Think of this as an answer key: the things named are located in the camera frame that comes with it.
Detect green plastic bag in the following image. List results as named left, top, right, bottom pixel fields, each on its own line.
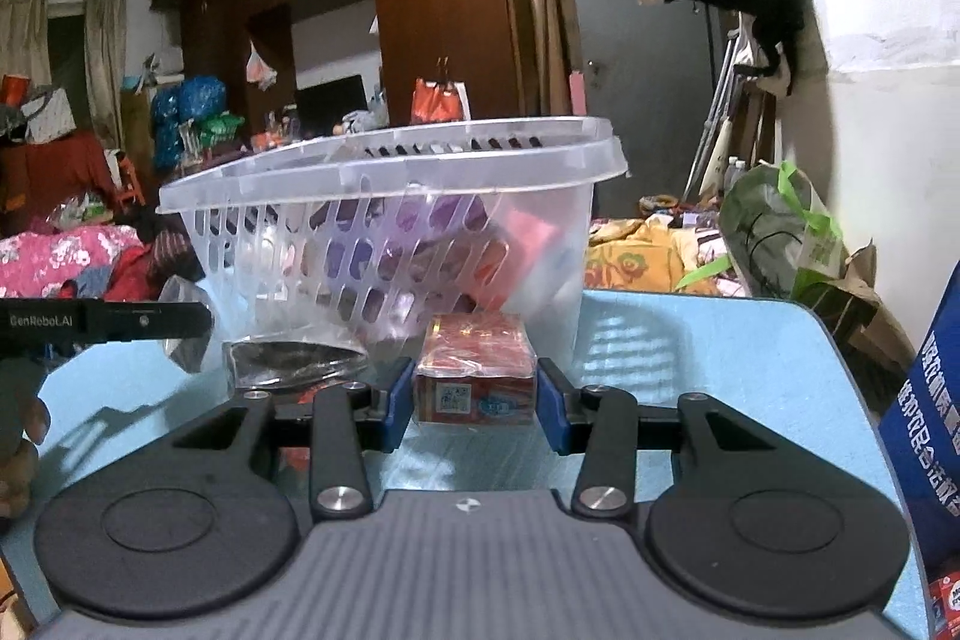
left=675, top=161, right=846, bottom=301

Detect yellow floral cloth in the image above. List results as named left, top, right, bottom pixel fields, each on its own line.
left=584, top=220, right=719, bottom=298

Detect red white hanging bag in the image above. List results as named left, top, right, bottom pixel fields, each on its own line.
left=410, top=78, right=472, bottom=125

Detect blue plastic bags pile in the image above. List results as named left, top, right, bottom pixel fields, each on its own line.
left=151, top=74, right=244, bottom=170

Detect clear plastic basket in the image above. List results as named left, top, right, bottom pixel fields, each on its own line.
left=158, top=117, right=626, bottom=364

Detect pink floral blanket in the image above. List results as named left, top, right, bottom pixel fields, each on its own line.
left=0, top=224, right=142, bottom=299

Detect brown paper bag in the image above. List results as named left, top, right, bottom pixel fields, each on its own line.
left=809, top=242, right=916, bottom=377

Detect person's left hand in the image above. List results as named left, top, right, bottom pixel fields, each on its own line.
left=0, top=396, right=50, bottom=520

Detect red small box pack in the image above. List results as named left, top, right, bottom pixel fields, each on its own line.
left=415, top=312, right=537, bottom=425

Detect clear bag dark contents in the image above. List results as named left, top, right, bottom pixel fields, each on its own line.
left=160, top=276, right=370, bottom=395

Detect grey door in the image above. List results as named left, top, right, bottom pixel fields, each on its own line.
left=573, top=0, right=721, bottom=218

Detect blue bag with print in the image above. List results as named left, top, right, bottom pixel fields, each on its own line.
left=878, top=268, right=960, bottom=570

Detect beige curtain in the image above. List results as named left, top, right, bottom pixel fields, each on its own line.
left=83, top=0, right=127, bottom=149

